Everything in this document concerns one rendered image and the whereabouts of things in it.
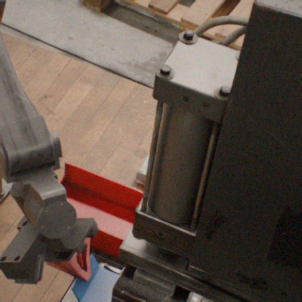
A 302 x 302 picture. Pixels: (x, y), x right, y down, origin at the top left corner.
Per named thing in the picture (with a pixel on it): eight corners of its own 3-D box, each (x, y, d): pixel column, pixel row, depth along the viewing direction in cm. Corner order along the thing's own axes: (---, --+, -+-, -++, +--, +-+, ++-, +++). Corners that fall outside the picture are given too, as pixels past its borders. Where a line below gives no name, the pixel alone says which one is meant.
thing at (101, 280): (89, 264, 135) (90, 253, 133) (176, 300, 132) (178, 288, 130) (69, 298, 130) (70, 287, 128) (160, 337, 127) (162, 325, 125)
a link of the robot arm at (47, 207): (91, 227, 117) (81, 151, 112) (32, 247, 114) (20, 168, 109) (61, 197, 127) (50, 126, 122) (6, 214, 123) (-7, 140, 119)
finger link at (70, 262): (90, 295, 128) (63, 251, 123) (53, 294, 132) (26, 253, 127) (108, 261, 133) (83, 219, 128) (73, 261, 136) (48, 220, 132)
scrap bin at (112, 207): (64, 182, 159) (65, 160, 154) (183, 229, 153) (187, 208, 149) (33, 225, 150) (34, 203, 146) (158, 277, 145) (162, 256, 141)
